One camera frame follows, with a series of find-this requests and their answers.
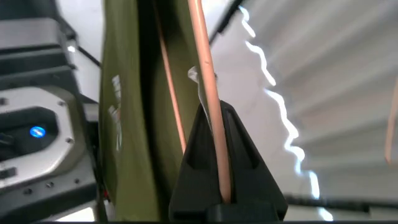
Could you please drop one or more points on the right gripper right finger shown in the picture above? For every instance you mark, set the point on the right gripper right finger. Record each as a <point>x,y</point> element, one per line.
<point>255,186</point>

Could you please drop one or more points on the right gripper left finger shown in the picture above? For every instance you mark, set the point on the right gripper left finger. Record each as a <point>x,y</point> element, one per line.
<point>192,180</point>

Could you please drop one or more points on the green long-sleeved shirt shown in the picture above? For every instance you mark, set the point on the green long-sleeved shirt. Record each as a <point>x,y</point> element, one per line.
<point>124,155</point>

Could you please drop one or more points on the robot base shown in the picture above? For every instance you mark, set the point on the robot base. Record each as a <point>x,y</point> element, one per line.
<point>37,174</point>

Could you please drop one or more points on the black clothes rack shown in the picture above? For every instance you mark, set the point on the black clothes rack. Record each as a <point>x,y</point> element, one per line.
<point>225,23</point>

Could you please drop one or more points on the white curtain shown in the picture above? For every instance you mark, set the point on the white curtain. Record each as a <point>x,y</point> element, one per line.
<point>342,77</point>

